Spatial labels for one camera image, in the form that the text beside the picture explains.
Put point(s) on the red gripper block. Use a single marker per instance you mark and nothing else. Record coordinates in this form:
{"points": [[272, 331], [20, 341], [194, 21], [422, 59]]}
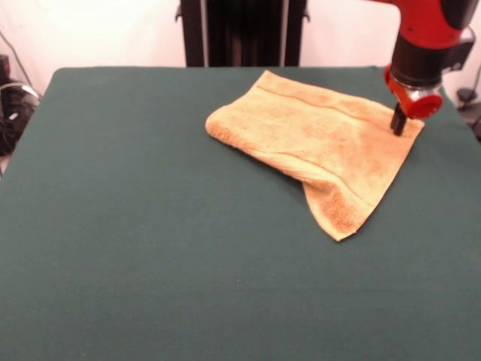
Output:
{"points": [[424, 107]]}

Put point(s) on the tan terry towel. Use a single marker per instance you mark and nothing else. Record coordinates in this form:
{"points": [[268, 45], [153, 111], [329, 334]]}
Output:
{"points": [[319, 143]]}

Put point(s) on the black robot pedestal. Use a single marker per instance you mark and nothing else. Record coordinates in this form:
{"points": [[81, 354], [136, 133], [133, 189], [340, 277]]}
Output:
{"points": [[240, 34]]}

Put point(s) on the dark green table cloth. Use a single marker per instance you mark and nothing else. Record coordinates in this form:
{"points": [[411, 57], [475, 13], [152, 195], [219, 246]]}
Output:
{"points": [[94, 188]]}

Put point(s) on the black floor device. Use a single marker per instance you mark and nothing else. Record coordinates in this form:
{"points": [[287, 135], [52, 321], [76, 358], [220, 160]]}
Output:
{"points": [[466, 94]]}

